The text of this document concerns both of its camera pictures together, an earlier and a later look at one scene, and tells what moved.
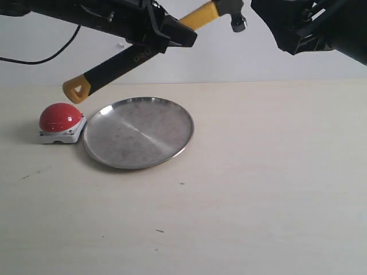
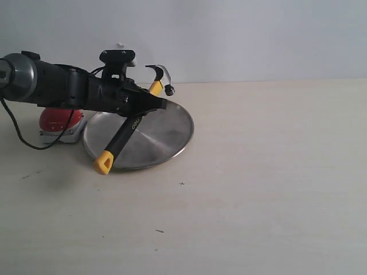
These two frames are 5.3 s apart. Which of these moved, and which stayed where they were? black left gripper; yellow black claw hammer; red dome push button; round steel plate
Moved: black left gripper; yellow black claw hammer
Stayed: red dome push button; round steel plate
